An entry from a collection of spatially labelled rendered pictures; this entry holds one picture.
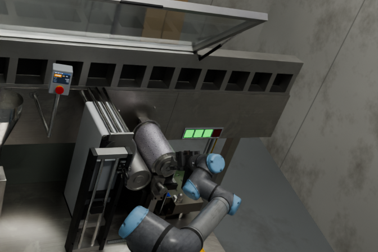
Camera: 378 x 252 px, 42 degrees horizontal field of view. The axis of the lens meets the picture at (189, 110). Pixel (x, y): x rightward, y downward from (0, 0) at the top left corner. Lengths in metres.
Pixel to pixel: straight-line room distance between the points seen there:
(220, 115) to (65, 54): 0.96
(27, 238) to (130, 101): 0.76
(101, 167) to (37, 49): 0.55
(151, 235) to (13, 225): 0.91
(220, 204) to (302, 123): 3.02
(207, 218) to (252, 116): 1.22
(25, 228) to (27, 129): 0.43
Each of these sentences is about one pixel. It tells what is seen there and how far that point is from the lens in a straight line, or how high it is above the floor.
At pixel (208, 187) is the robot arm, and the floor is 1.45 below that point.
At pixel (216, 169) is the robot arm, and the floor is 1.49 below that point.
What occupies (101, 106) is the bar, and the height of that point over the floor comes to 1.44.
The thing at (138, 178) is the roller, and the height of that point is 1.19.
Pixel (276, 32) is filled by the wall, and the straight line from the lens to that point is 5.32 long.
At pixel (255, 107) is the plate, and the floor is 1.35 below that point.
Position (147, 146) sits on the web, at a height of 1.27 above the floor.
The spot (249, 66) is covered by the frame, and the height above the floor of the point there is 1.61.
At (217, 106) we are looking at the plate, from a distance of 2.62.
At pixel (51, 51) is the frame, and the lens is 2.10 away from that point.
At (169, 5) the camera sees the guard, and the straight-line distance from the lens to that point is 1.74.
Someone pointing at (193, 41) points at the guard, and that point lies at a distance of 2.25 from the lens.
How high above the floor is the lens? 2.55
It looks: 29 degrees down
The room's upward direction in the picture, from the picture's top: 20 degrees clockwise
